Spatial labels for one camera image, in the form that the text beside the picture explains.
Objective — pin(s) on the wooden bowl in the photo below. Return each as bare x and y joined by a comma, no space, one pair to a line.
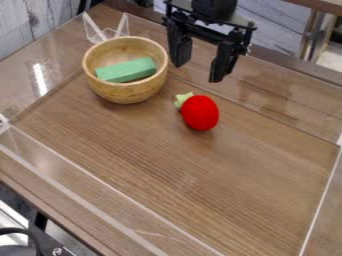
117,51

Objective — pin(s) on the red plush fruit green leaf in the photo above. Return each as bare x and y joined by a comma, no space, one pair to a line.
200,111

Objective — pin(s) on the black table frame leg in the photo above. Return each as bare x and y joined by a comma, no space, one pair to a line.
50,246

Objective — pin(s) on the metal table leg background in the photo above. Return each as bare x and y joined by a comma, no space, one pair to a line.
317,35

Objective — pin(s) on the clear acrylic corner bracket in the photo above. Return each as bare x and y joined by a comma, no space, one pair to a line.
98,35

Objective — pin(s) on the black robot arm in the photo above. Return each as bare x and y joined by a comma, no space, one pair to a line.
212,21

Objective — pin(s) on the green foam block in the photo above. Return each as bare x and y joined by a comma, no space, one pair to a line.
128,71

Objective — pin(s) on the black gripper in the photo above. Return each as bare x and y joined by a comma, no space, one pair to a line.
213,21

